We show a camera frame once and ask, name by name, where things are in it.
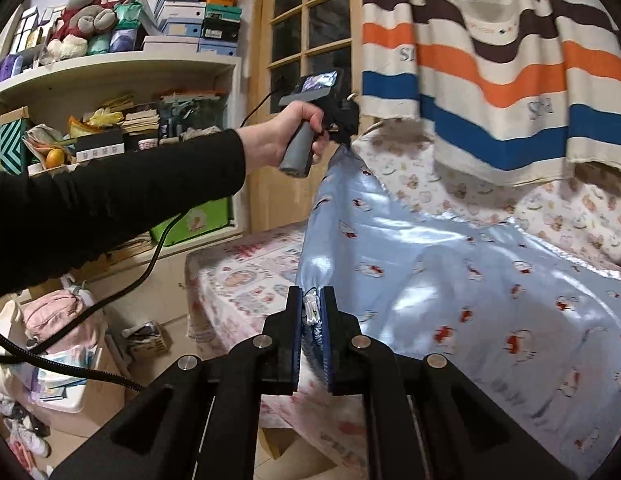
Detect striped hanging blanket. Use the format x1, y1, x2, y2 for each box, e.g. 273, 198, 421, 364
361, 0, 621, 185

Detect pink patterned bed sheet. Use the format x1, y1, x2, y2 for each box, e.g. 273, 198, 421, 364
186, 222, 367, 479

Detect white bear print quilt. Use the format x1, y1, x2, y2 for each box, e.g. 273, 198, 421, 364
353, 122, 621, 272

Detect light blue satin pants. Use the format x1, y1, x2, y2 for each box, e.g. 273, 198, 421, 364
296, 150, 621, 479

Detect green storage box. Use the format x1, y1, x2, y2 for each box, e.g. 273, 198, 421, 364
164, 197, 232, 246

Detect pink bag on floor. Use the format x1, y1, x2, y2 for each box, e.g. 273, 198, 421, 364
21, 289, 101, 353

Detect white storage shelf unit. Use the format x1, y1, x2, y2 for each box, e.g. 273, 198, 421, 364
0, 0, 250, 271

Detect stacked shoe boxes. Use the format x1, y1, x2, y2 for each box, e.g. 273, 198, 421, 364
141, 0, 242, 56

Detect black sleeved left forearm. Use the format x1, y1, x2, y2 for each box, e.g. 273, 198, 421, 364
0, 130, 245, 297

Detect person's left hand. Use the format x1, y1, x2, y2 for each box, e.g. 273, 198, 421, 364
237, 101, 329, 174

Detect wooden glass panel door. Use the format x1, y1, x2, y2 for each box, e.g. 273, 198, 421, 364
248, 0, 361, 232

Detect plush toy on shelf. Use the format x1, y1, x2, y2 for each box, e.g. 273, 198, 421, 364
39, 0, 123, 65

